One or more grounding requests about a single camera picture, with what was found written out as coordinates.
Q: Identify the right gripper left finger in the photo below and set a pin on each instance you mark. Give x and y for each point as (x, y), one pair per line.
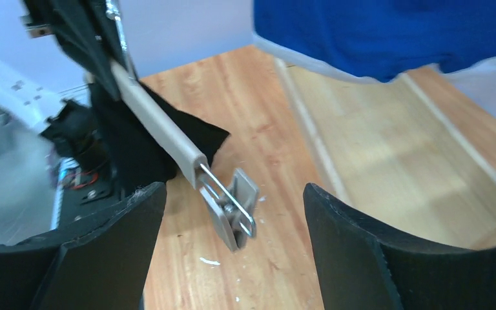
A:
(100, 261)

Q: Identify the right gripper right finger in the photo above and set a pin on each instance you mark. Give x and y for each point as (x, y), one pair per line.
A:
(364, 263)

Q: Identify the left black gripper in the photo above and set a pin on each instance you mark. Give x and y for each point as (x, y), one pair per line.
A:
(89, 32)

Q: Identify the black underwear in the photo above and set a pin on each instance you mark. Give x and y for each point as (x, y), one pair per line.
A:
(138, 159)

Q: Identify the beige hanger with black underwear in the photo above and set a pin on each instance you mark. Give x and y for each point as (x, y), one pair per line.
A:
(231, 208)

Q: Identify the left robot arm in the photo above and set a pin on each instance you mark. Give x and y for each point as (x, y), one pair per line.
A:
(69, 125)

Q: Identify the blue underwear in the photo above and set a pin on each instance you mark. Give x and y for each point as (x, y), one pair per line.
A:
(375, 41)

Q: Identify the wooden clothes rack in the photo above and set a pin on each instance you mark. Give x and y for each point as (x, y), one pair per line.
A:
(414, 153)

